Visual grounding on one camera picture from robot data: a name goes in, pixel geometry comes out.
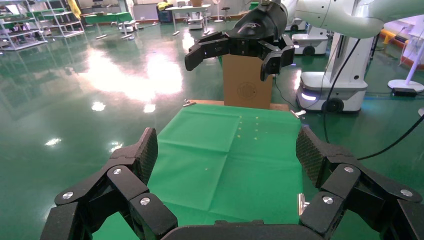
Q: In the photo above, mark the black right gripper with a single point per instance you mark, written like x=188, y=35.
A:
x=261, y=26

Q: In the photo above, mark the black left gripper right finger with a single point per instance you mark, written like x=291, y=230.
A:
x=344, y=185

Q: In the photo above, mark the orange yellow barrier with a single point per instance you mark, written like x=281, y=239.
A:
x=387, y=36

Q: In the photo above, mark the yellow hanging garment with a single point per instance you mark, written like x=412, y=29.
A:
x=74, y=8

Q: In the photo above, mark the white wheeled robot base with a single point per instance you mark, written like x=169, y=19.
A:
x=311, y=39

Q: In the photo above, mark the green table cloth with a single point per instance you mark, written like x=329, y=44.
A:
x=215, y=165

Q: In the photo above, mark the white pole stand round base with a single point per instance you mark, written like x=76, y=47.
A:
x=405, y=85

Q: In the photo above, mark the small dark stool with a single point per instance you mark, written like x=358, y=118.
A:
x=225, y=9

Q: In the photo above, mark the blue bin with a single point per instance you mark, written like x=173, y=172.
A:
x=165, y=16

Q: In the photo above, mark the green covered table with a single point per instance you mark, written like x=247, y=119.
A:
x=106, y=17

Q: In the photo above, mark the metal shelving rack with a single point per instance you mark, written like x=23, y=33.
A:
x=20, y=33
x=66, y=24

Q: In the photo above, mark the silver binder clip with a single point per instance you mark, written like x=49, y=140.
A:
x=298, y=113
x=301, y=203
x=188, y=103

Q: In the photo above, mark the flat black box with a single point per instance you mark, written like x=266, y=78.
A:
x=404, y=92

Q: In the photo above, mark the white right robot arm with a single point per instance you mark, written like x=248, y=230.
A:
x=331, y=16

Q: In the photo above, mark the small white cart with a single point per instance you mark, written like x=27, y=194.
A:
x=195, y=21
x=127, y=26

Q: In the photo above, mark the white workshop table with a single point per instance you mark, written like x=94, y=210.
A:
x=188, y=7

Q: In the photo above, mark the tall cardboard box circle logo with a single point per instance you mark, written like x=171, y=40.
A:
x=246, y=76

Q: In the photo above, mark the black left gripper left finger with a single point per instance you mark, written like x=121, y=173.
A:
x=126, y=179

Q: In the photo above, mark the white wheeled robot with column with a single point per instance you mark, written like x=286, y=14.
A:
x=331, y=86

